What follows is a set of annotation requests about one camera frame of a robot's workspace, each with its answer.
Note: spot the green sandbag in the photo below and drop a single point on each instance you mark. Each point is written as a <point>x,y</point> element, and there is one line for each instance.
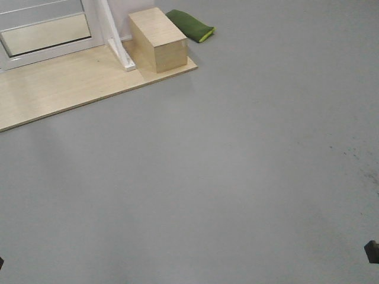
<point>190,26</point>

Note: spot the white diagonal support brace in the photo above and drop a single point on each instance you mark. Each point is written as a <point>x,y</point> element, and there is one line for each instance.
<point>111,36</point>

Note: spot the white framed transparent sliding door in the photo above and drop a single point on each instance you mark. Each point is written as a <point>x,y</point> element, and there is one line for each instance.
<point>33,31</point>

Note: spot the light wooden floor platform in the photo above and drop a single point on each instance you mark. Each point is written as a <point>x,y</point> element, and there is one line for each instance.
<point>42,89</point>

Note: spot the light wooden box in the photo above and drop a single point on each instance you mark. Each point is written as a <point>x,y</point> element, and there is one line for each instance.
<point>160,40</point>

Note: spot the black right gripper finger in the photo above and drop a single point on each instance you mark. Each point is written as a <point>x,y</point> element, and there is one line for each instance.
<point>372,252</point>

